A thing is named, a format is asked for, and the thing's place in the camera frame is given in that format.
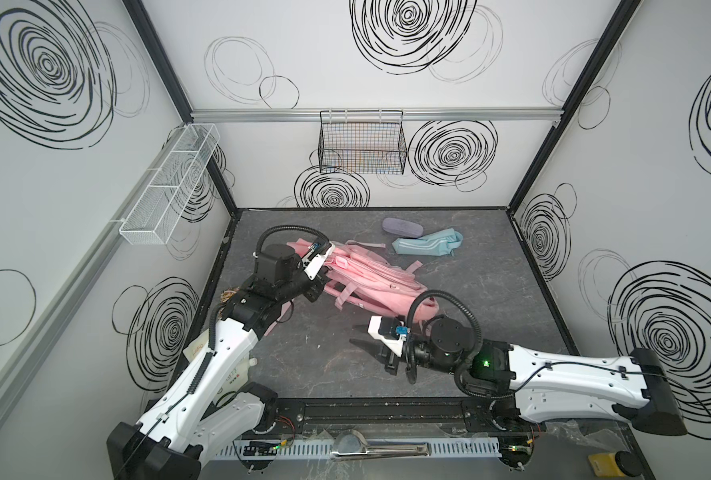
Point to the black corner frame post left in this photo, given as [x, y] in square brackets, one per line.
[161, 61]

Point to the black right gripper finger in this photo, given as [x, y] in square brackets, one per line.
[374, 348]
[392, 365]

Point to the white slotted cable duct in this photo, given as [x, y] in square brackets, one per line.
[257, 450]

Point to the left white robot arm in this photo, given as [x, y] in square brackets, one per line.
[184, 430]

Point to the black corner frame post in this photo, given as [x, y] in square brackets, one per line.
[161, 61]
[623, 14]

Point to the pink student backpack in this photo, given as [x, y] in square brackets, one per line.
[357, 276]

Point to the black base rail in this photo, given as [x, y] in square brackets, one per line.
[301, 416]

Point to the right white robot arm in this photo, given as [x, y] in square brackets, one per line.
[437, 331]

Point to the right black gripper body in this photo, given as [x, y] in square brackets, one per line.
[393, 358]

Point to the white wire shelf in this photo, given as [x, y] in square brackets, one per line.
[163, 203]

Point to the light blue pouch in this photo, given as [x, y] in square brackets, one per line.
[440, 243]

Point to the purple glasses case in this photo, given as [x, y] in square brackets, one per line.
[402, 228]

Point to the green snack packet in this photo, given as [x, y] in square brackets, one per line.
[229, 294]

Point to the black corner frame post right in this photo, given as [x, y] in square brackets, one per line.
[623, 14]

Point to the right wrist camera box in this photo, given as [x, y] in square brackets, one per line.
[391, 332]

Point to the white food pouch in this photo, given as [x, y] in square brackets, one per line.
[237, 378]

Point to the black wire basket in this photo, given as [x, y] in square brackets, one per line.
[366, 147]

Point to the yellow black button box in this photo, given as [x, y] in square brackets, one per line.
[620, 464]

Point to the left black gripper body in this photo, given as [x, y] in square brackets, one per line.
[314, 288]

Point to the aluminium wall rail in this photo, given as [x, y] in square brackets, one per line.
[256, 115]

